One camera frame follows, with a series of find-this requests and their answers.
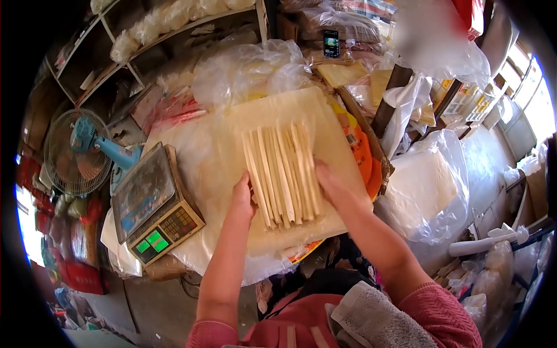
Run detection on person's right hand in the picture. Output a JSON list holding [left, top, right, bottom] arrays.
[[314, 157, 371, 215]]

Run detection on person's left hand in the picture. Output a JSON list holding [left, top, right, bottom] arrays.
[[228, 169, 258, 223]]

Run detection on person's right thumb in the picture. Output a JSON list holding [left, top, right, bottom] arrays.
[[314, 157, 335, 187]]

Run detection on person's left thumb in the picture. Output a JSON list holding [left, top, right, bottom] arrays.
[[238, 169, 253, 198]]

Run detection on row of beige strips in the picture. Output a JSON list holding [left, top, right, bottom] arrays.
[[240, 119, 325, 230]]

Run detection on stack of beige sheets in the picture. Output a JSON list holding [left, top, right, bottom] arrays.
[[208, 86, 371, 258]]

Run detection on electronic weighing scale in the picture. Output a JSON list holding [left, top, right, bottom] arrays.
[[111, 142, 207, 269]]

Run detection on white block in plastic bag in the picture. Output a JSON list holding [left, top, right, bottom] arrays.
[[373, 129, 471, 245]]

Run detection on white hanging plastic bag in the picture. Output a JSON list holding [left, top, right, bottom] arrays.
[[381, 75, 435, 160]]

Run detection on crumpled clear plastic bag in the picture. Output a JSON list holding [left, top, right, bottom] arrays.
[[191, 39, 312, 110]]

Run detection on person's legs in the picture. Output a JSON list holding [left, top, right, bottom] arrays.
[[254, 234, 380, 322]]

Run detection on black smartphone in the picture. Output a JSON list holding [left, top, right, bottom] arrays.
[[322, 30, 341, 60]]

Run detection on person's body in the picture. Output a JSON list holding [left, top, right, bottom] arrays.
[[186, 269, 484, 348]]

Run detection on grey towel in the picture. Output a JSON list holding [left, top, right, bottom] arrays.
[[325, 280, 438, 348]]

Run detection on blue electric fan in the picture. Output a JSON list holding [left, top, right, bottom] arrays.
[[43, 108, 144, 197]]

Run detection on white shelf with bagged goods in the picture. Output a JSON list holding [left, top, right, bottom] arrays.
[[45, 0, 271, 110]]

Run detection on pile of red packets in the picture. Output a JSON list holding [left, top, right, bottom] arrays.
[[17, 152, 110, 296]]

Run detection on cardboard box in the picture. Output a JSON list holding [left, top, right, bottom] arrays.
[[513, 164, 550, 228]]

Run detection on window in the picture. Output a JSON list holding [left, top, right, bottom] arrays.
[[496, 43, 557, 162]]

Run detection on white plastic handle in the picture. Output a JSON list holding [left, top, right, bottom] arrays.
[[448, 223, 530, 258]]

